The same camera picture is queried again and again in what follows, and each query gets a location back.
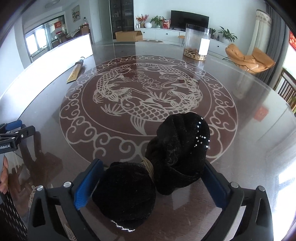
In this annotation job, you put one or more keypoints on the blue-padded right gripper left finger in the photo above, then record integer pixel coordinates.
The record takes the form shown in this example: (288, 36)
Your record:
(44, 222)

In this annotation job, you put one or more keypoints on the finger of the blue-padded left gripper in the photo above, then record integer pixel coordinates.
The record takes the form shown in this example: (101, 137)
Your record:
(6, 127)

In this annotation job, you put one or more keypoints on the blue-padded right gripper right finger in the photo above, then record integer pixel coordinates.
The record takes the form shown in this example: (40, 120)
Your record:
(256, 222)

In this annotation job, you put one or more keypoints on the black fuzzy fabric item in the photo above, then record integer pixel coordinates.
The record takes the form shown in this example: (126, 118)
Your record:
(174, 158)

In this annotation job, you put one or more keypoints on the gold tube with hair tie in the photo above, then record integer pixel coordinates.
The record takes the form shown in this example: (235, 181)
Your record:
(77, 67)

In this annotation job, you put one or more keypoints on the person's left hand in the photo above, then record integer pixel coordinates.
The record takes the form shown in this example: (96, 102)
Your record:
(4, 176)

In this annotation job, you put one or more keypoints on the cardboard box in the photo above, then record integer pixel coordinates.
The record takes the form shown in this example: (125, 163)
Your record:
(129, 36)

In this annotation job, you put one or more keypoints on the wooden dining chair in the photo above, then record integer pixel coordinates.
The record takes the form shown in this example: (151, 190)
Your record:
(285, 88)

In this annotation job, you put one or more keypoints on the dark display cabinet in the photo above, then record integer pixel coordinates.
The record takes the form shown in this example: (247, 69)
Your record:
(121, 13)

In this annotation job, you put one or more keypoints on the red flower vase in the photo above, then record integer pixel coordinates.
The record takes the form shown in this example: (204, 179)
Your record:
(142, 19)

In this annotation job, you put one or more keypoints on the orange lounge chair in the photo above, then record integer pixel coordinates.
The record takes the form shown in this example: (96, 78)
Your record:
(255, 63)

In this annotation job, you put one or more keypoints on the potted green plant left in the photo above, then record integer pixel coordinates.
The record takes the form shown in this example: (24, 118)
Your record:
(158, 21)

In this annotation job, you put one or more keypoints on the potted green plant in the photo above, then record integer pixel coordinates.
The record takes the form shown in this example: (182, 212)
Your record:
(158, 21)
(226, 34)

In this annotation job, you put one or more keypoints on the white tv cabinet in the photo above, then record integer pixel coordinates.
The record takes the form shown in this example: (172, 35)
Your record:
(174, 37)

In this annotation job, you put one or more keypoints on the grey curtain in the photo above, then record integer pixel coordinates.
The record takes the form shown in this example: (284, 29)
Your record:
(277, 45)

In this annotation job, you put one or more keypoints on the wooden bench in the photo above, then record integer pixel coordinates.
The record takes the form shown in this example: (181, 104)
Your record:
(181, 40)

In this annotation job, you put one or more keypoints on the potted green plant right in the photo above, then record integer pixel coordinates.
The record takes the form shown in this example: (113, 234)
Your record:
(226, 34)

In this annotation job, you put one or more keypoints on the clear plastic jar with snacks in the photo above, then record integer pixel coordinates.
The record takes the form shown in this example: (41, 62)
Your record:
(197, 41)

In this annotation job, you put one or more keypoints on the black television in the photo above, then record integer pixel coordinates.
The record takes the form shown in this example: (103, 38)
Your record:
(179, 20)

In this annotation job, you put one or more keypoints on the framed wall painting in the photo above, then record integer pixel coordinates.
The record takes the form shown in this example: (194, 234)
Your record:
(76, 13)

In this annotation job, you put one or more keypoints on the red wall hanging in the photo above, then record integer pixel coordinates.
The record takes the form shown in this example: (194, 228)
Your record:
(292, 40)

